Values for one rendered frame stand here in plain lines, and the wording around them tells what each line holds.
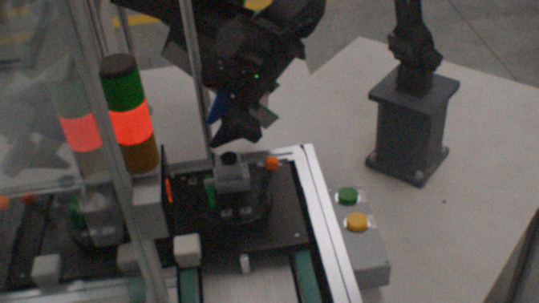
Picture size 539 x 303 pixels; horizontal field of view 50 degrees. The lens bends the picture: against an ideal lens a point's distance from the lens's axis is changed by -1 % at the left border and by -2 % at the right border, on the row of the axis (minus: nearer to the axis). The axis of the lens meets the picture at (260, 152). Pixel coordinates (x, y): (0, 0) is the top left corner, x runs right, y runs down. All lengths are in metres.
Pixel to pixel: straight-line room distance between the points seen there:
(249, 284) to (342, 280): 0.17
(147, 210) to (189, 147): 0.70
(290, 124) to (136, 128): 0.80
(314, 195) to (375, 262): 0.21
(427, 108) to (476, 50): 2.41
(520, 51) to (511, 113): 2.07
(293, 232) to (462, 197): 0.42
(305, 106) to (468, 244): 0.59
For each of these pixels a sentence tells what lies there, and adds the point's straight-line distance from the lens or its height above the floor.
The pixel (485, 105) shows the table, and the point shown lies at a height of 0.86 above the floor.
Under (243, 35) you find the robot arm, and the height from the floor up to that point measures 1.36.
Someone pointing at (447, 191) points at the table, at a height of 0.86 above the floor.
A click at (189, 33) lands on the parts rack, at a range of 1.14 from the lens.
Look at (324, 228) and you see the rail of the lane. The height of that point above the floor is 0.96.
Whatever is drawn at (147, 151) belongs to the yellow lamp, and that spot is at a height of 1.29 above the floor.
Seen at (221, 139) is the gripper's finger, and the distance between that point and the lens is 0.97.
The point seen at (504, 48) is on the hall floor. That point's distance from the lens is 3.67.
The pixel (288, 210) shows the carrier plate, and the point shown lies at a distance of 1.11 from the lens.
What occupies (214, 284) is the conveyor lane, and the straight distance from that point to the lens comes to 1.08.
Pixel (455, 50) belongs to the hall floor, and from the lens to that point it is 3.59.
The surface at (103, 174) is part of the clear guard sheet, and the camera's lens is 0.70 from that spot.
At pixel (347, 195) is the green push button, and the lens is 1.14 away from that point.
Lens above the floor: 1.76
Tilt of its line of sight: 39 degrees down
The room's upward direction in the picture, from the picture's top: 6 degrees counter-clockwise
